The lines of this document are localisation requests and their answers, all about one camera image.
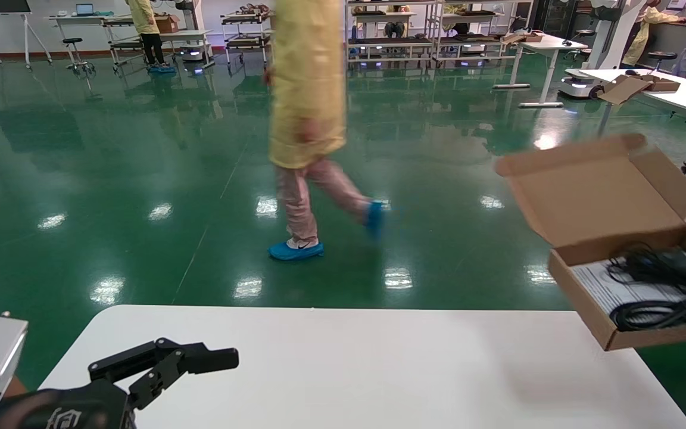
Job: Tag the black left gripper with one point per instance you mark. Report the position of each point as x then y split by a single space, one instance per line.
69 408

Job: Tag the brown cardboard storage box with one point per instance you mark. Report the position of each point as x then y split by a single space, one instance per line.
599 196

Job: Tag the white robot base blue lights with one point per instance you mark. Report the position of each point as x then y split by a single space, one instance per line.
193 52

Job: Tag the open flat cardboard box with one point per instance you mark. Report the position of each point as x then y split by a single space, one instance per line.
629 89

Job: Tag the small carried cardboard box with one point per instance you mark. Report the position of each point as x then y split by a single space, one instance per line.
167 24

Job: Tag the black power adapter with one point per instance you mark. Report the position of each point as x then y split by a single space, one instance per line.
670 265

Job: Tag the white printed manual sheet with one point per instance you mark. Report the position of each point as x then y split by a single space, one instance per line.
605 286

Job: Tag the seated person yellow coat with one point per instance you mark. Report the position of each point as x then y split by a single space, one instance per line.
641 36

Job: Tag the tall white robot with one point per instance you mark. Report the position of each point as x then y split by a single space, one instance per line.
608 36

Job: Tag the white desk with T legs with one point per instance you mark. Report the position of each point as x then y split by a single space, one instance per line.
557 43

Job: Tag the person yellow coat pink trousers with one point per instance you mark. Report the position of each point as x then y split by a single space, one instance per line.
307 89

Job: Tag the metal shelf rack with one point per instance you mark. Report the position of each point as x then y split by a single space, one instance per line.
474 42
390 42

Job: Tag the metal trolley with brown items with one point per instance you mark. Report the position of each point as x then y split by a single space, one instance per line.
246 42

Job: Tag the small white table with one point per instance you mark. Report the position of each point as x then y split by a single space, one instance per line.
191 34

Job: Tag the metal trolley cart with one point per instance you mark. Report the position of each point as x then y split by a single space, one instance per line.
122 44

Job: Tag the person yellow coat black trousers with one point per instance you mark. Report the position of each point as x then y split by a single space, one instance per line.
143 24

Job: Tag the black round stool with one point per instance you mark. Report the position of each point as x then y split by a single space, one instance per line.
75 43

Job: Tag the white desk with laptop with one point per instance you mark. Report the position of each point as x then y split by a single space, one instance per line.
69 18

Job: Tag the small open laptop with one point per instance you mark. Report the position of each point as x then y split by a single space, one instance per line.
85 9

